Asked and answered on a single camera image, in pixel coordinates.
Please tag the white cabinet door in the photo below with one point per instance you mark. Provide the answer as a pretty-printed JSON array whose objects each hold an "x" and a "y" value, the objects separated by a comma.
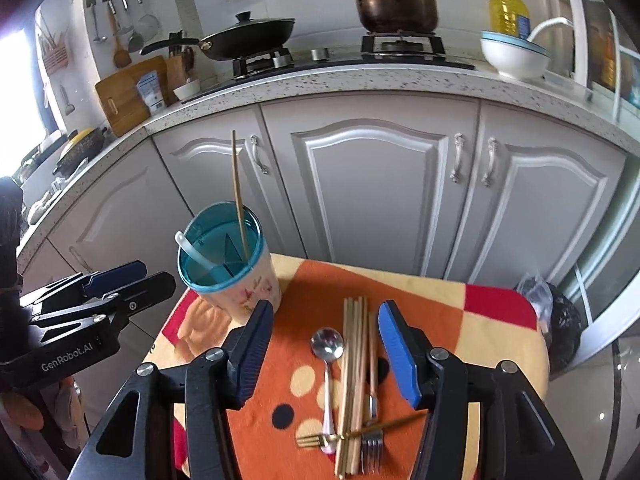
[
  {"x": 210, "y": 180},
  {"x": 545, "y": 210},
  {"x": 370, "y": 185},
  {"x": 125, "y": 210}
]

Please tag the teal rimmed utensil cup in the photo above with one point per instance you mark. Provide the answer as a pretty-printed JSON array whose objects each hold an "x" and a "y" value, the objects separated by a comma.
[{"x": 235, "y": 290}]

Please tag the white bowl blue rim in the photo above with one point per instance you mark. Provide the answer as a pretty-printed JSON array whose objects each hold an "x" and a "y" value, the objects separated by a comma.
[{"x": 512, "y": 57}]

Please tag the brown pot with lid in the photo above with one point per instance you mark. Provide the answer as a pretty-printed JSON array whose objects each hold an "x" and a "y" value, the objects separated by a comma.
[{"x": 395, "y": 7}]

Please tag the gold fork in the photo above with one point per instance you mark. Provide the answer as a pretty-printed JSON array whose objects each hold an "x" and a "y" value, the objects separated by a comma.
[{"x": 390, "y": 425}]

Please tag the hanging metal skimmer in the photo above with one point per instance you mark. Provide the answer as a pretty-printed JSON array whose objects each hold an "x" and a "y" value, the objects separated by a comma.
[{"x": 134, "y": 40}]

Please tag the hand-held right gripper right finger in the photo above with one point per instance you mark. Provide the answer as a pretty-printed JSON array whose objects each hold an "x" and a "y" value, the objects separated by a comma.
[{"x": 397, "y": 355}]

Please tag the wall chopstick rack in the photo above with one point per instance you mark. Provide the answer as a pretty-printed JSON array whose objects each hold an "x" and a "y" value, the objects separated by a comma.
[{"x": 54, "y": 52}]

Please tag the white plastic spoon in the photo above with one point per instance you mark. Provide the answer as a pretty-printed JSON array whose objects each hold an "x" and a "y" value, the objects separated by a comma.
[{"x": 192, "y": 255}]

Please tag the person's left hand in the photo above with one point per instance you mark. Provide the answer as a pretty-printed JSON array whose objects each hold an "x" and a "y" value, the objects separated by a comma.
[{"x": 20, "y": 410}]

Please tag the orange printed blanket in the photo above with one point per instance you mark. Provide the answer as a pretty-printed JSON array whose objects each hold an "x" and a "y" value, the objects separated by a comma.
[{"x": 310, "y": 300}]

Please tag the yellow oil bottle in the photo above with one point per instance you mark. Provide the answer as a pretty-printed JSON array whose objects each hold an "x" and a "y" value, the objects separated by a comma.
[{"x": 507, "y": 10}]

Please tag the pan with yellow lid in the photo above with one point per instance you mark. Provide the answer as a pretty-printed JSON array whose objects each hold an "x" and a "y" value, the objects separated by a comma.
[{"x": 80, "y": 147}]

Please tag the white tube blue label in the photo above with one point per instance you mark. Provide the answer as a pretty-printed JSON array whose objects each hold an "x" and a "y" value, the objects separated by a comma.
[{"x": 151, "y": 92}]

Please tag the hanging metal ladle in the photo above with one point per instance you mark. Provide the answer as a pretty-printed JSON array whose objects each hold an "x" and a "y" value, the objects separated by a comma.
[{"x": 95, "y": 17}]

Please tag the white framed glass door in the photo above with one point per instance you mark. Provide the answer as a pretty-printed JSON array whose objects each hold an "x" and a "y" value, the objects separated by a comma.
[{"x": 600, "y": 60}]

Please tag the metal stove knob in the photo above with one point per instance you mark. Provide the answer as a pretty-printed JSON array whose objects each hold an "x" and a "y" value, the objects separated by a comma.
[
  {"x": 281, "y": 61},
  {"x": 319, "y": 55}
]

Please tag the black wok with lid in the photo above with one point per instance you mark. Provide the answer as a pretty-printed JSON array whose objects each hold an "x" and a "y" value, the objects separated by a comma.
[{"x": 250, "y": 35}]

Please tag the black trash bag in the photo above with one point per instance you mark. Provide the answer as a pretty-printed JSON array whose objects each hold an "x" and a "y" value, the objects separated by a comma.
[{"x": 562, "y": 325}]

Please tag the hanging wooden spatula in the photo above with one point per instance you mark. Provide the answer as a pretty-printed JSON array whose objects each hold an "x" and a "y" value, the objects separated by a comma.
[{"x": 120, "y": 52}]

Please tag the silver fork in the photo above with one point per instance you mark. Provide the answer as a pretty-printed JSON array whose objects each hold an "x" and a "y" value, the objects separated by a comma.
[{"x": 371, "y": 445}]

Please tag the small white bowl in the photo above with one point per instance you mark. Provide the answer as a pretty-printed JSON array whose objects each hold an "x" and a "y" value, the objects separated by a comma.
[{"x": 186, "y": 90}]

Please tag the speckled kitchen countertop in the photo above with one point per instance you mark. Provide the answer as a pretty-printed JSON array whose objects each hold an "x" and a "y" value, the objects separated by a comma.
[{"x": 350, "y": 82}]

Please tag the hanging mesh strainer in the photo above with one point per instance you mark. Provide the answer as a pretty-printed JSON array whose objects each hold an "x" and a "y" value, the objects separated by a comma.
[{"x": 148, "y": 25}]

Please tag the silver spoon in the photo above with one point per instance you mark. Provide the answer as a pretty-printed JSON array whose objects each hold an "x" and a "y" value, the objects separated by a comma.
[{"x": 327, "y": 345}]

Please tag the black gas stove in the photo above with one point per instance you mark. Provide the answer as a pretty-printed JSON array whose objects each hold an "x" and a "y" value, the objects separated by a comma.
[{"x": 325, "y": 67}]

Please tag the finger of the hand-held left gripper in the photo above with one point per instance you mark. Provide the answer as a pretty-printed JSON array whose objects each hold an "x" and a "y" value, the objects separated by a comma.
[
  {"x": 145, "y": 290},
  {"x": 115, "y": 275}
]

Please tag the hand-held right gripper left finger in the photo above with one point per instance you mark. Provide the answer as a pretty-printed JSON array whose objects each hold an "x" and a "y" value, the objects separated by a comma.
[{"x": 255, "y": 355}]

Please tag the wooden cutting board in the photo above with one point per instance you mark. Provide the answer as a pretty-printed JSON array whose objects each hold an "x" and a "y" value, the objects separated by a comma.
[{"x": 120, "y": 100}]

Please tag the wooden knife block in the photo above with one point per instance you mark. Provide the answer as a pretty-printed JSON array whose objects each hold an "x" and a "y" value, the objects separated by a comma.
[{"x": 177, "y": 70}]

